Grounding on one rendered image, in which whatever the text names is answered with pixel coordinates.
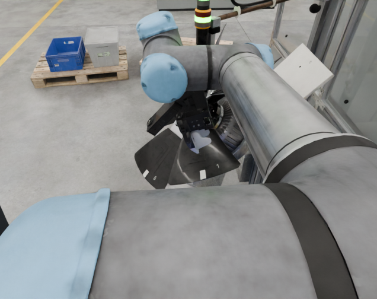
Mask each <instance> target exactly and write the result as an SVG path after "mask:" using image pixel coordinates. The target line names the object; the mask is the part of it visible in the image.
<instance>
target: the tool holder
mask: <svg viewBox="0 0 377 299"><path fill-rule="evenodd" d="M213 16H215V15H213ZM211 17H212V16H211ZM215 17H216V18H214V19H211V24H210V27H209V38H208V44H207V45H215V35H216V33H219V32H220V27H219V26H220V25H221V18H220V17H217V16H215Z"/></svg>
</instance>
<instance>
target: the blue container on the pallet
mask: <svg viewBox="0 0 377 299"><path fill-rule="evenodd" d="M71 41H73V42H74V43H69V42H71ZM64 42H65V44H64ZM85 52H86V50H85V46H84V42H83V39H82V36H75V37H60V38H52V40H51V42H50V44H49V47H48V48H47V51H46V54H45V58H46V60H47V63H48V66H49V69H50V71H51V72H60V71H73V70H80V69H83V65H84V59H85Z"/></svg>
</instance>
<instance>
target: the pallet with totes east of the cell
mask: <svg viewBox="0 0 377 299"><path fill-rule="evenodd" d="M85 50H86V52H85V59H84V65H83V69H80V70H73V71H60V72H51V71H50V69H49V66H48V63H47V60H46V58H45V54H46V52H43V53H42V54H41V57H40V58H39V61H38V63H37V65H36V68H35V69H34V71H33V72H34V73H32V75H31V81H32V83H33V85H34V88H45V87H55V86H66V85H78V84H89V83H96V82H108V81H120V80H126V79H129V74H128V70H127V69H128V63H127V52H126V46H119V66H105V67H98V68H95V67H94V65H93V63H92V60H91V58H90V55H89V53H88V50H87V49H85ZM110 72H117V76H116V77H105V78H93V79H89V78H88V75H90V74H103V73H110ZM70 76H75V79H76V80H73V81H61V82H47V81H46V78H57V77H70Z"/></svg>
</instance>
